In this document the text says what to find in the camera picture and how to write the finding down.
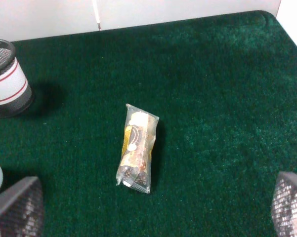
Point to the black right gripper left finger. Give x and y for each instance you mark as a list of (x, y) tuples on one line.
[(21, 209)]

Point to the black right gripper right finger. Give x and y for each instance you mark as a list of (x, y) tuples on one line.
[(284, 205)]

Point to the black mesh pen holder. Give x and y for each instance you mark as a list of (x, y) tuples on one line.
[(16, 94)]

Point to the clear wrapped snack packet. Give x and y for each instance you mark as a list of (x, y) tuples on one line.
[(134, 169)]

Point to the green felt table cloth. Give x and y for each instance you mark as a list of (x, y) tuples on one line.
[(225, 91)]

